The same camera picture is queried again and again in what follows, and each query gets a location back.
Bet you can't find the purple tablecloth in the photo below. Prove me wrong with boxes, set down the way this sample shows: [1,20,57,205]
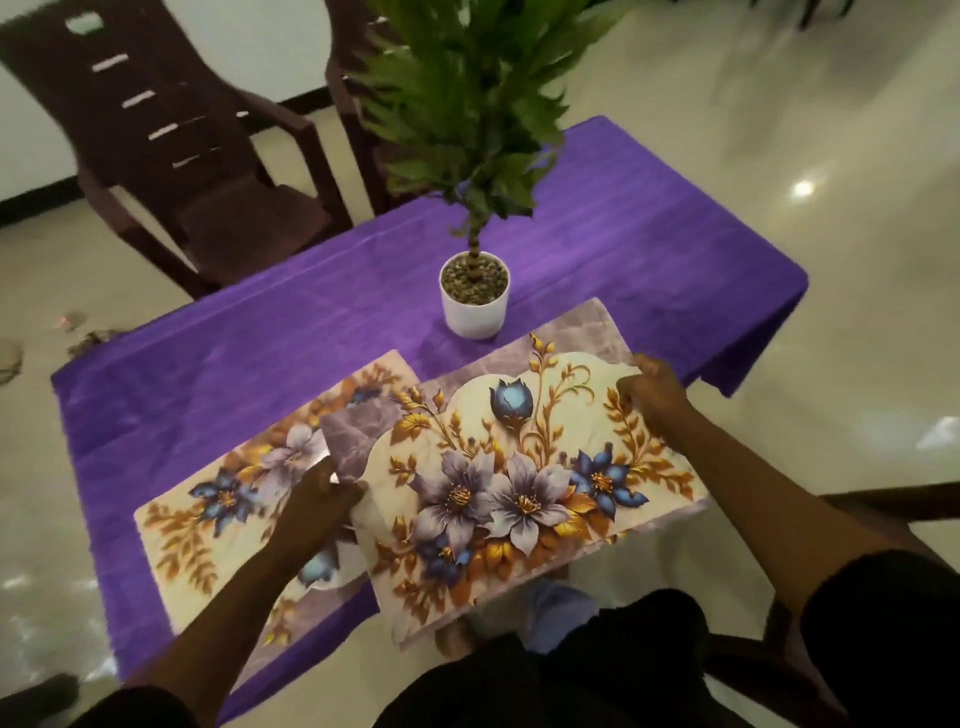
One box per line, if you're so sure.
[50,116,810,725]

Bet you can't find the person's right hand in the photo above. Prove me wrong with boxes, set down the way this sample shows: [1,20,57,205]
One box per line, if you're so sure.
[616,354,695,451]

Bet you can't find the person's black shirt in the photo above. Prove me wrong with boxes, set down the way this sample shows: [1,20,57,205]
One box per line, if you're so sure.
[71,551,960,728]

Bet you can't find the person's left foot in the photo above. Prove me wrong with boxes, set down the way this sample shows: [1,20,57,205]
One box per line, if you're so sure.
[434,614,481,661]

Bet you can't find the floral print placemat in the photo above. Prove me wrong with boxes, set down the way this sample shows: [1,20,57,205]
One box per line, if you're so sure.
[133,348,421,688]
[320,297,710,650]

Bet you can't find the person's light blue trousers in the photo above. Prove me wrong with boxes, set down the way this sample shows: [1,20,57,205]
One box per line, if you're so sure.
[517,577,601,654]

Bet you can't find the person's right forearm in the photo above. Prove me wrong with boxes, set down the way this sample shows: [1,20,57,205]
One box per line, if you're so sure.
[663,408,898,620]

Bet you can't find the person's left hand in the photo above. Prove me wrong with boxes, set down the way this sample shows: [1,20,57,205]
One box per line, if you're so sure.
[266,455,369,564]

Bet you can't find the purple printed paper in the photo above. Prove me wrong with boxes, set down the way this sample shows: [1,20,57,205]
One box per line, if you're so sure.
[67,328,125,360]

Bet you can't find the green plant in white pot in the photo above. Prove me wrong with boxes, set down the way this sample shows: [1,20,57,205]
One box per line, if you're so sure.
[348,0,624,343]

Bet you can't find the brown plastic armchair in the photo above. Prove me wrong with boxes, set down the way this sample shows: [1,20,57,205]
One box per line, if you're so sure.
[0,0,355,301]
[701,479,960,728]
[322,0,481,219]

